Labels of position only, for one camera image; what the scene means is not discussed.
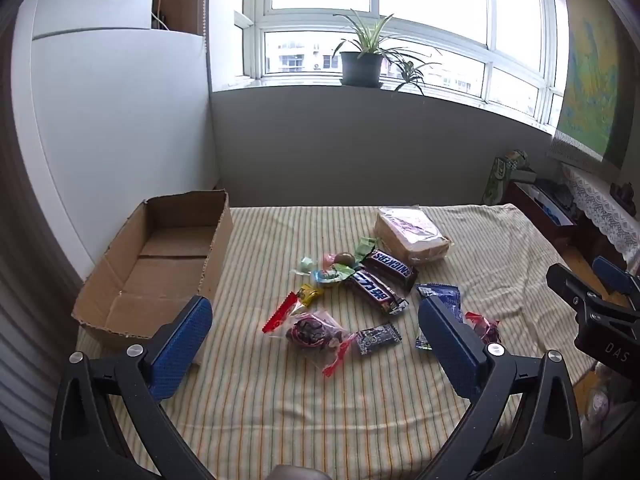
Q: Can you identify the clear packet with red seals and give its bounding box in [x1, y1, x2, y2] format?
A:
[262, 291, 357, 377]

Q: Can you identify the white framed window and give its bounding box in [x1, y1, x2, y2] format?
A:
[243, 0, 568, 128]

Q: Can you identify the striped cloth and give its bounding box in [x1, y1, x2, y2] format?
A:
[75, 203, 598, 480]

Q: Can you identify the white cabinet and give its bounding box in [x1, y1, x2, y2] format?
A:
[10, 0, 218, 286]

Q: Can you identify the dark wooden cabinet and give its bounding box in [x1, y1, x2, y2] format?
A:
[502, 180, 640, 306]

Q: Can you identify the dark red candy packet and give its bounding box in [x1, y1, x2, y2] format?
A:
[465, 311, 502, 345]

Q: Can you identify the potted spider plant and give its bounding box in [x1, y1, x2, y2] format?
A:
[331, 8, 443, 97]

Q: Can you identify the brown chocolate bar slanted print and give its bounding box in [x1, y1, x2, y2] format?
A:
[361, 249, 419, 292]

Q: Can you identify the white ribbed panel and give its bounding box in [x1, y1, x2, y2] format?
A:
[0, 240, 81, 466]

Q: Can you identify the wall map poster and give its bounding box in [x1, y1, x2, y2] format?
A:
[550, 0, 633, 171]

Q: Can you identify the blue snack packet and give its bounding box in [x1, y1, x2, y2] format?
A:
[415, 283, 461, 351]

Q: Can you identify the brown chocolate bar block print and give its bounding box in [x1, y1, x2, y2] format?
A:
[345, 270, 410, 316]

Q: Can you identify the dark figurine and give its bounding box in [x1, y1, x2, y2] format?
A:
[609, 181, 640, 206]

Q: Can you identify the sliced bread in clear bag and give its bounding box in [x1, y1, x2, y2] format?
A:
[375, 205, 455, 266]

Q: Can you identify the teal jelly cup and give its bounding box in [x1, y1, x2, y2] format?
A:
[312, 266, 355, 285]

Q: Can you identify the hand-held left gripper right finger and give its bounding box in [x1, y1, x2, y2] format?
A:
[417, 296, 583, 480]

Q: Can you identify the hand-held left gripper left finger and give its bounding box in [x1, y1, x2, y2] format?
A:
[49, 295, 216, 480]

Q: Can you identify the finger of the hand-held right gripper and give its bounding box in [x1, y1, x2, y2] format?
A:
[546, 263, 613, 322]
[591, 256, 640, 302]

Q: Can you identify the small dark candy packet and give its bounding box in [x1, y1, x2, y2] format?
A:
[354, 323, 402, 357]

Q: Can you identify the brown cardboard box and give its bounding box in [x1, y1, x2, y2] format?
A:
[71, 189, 235, 352]

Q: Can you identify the green candy wrapper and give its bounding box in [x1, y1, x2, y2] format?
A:
[354, 236, 377, 263]

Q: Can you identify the green carton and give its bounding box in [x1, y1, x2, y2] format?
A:
[484, 150, 528, 206]

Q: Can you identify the white lace cloth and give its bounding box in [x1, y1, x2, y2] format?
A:
[560, 162, 640, 261]

